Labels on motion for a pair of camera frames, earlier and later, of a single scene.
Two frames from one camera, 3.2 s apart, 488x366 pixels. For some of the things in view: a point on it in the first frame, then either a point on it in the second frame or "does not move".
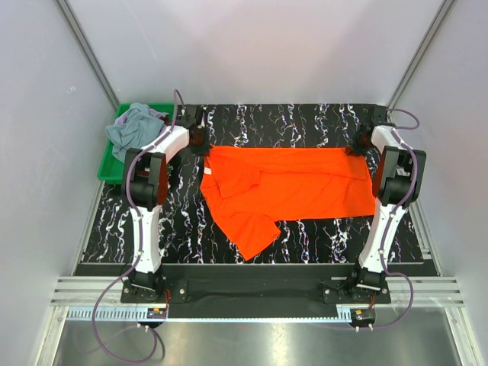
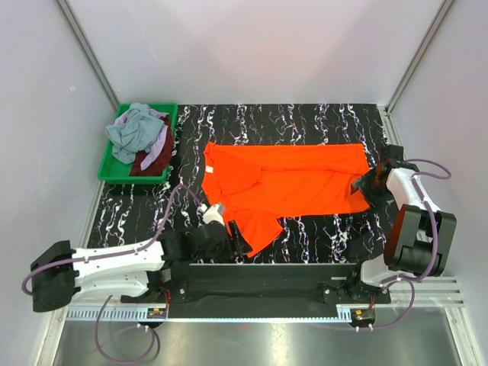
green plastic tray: (111, 168) does not move
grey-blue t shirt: (136, 129) does not move
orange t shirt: (248, 189) does not move
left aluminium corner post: (88, 51) does not move
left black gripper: (204, 149) -> (237, 246)
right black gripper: (354, 148) -> (362, 183)
